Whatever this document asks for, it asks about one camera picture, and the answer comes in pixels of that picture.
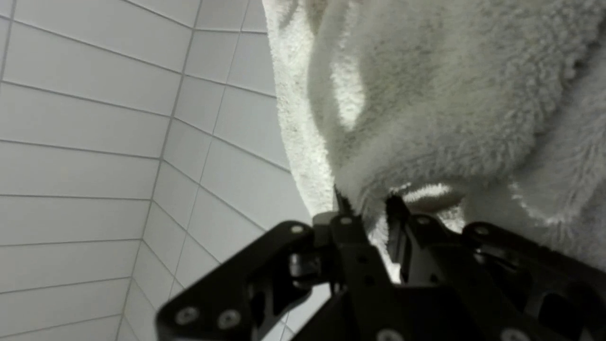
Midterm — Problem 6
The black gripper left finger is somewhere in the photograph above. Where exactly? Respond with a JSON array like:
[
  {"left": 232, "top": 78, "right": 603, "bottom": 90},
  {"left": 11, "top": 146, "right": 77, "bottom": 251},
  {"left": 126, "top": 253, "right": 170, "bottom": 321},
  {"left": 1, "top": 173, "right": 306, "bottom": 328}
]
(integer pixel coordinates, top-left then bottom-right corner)
[{"left": 153, "top": 188, "right": 393, "bottom": 341}]

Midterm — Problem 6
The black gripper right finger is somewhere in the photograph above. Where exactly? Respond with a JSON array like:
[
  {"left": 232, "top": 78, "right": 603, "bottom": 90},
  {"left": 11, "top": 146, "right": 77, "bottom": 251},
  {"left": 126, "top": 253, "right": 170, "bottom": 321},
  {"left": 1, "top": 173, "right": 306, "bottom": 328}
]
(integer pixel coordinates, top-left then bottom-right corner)
[{"left": 384, "top": 194, "right": 606, "bottom": 341}]

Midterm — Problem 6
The white terry towel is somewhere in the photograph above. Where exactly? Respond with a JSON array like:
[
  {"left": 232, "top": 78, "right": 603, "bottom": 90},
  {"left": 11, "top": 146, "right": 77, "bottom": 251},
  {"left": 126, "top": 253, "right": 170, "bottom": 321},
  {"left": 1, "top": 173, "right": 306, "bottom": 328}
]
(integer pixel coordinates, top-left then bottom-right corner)
[{"left": 259, "top": 0, "right": 606, "bottom": 275}]

